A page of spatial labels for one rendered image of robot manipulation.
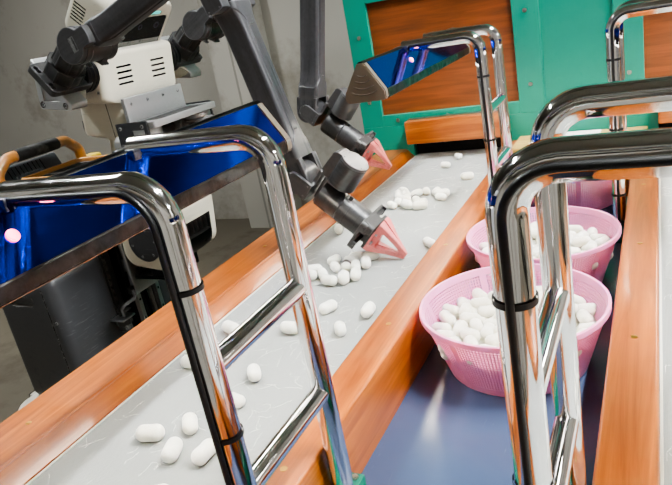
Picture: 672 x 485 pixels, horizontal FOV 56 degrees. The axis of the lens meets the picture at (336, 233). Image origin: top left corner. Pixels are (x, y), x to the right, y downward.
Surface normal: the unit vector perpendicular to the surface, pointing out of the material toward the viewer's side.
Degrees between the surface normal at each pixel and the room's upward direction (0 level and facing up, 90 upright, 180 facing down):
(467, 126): 90
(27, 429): 0
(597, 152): 64
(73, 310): 90
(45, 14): 90
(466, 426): 0
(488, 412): 0
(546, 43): 90
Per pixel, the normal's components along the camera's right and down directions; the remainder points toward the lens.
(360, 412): 0.89, -0.01
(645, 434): -0.18, -0.93
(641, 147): -0.46, -0.07
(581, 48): -0.42, 0.37
